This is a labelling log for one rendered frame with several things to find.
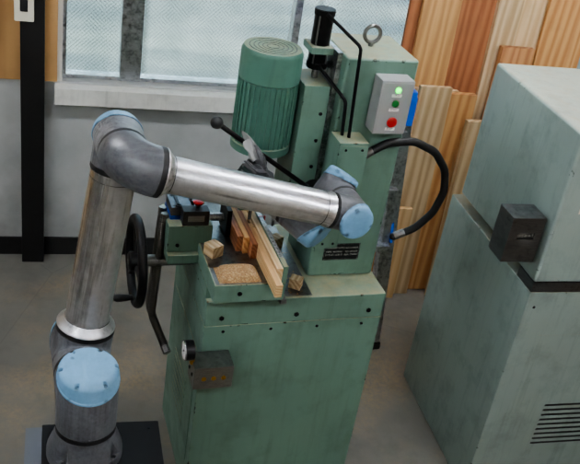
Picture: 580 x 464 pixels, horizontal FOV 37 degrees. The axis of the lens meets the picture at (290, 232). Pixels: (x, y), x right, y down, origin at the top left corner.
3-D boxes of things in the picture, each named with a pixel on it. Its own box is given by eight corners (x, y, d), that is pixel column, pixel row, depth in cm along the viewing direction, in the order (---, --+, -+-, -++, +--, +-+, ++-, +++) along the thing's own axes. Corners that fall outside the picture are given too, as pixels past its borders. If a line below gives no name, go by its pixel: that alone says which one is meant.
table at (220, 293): (146, 201, 289) (148, 185, 286) (235, 200, 299) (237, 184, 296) (179, 306, 240) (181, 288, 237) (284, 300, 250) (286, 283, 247)
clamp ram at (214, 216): (200, 222, 269) (203, 196, 265) (223, 221, 271) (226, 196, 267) (205, 237, 262) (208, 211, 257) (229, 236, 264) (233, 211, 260)
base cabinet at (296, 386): (160, 406, 326) (175, 248, 291) (304, 393, 344) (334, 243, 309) (182, 497, 289) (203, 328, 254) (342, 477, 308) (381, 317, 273)
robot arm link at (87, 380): (56, 445, 207) (58, 388, 199) (52, 399, 221) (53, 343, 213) (121, 439, 212) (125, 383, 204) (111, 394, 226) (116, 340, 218)
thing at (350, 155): (322, 178, 253) (330, 131, 245) (350, 178, 256) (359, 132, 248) (331, 191, 246) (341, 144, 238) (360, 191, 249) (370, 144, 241)
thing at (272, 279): (220, 183, 295) (222, 173, 293) (226, 183, 295) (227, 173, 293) (274, 297, 240) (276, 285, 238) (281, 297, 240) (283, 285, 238)
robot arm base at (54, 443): (128, 471, 216) (131, 442, 212) (51, 482, 209) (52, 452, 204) (114, 421, 231) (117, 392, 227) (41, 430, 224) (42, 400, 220)
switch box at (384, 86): (364, 125, 248) (375, 72, 240) (396, 125, 251) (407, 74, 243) (372, 133, 243) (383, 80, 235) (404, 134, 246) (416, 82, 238)
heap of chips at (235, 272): (213, 267, 249) (214, 259, 247) (254, 265, 253) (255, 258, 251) (219, 284, 242) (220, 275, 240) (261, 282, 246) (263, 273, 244)
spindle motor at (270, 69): (223, 134, 258) (235, 33, 243) (279, 134, 264) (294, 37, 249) (237, 160, 244) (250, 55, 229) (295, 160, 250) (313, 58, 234)
